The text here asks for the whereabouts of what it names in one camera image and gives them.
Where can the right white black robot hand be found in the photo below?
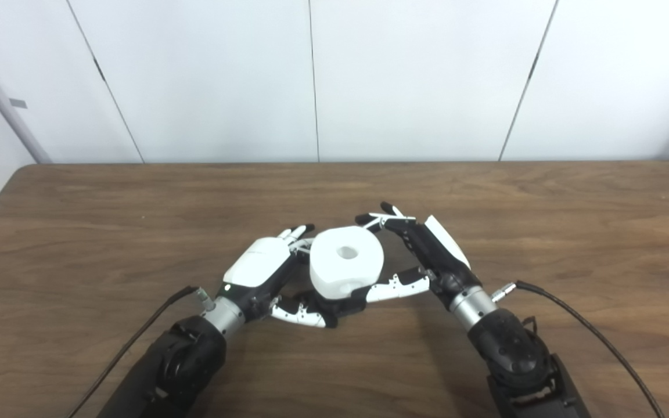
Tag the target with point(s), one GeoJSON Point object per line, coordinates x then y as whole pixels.
{"type": "Point", "coordinates": [439, 255]}

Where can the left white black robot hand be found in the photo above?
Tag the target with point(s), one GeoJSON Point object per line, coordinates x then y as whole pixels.
{"type": "Point", "coordinates": [256, 264]}

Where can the round white plastic piece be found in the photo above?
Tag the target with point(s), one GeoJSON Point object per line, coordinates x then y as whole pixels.
{"type": "Point", "coordinates": [328, 267]}

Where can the black plastic holder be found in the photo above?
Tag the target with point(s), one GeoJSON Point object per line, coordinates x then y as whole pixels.
{"type": "Point", "coordinates": [343, 306]}

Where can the small grey label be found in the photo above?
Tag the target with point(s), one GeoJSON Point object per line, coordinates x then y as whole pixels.
{"type": "Point", "coordinates": [18, 103]}

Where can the grey wall corner post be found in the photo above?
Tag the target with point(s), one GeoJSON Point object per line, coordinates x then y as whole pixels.
{"type": "Point", "coordinates": [0, 98]}

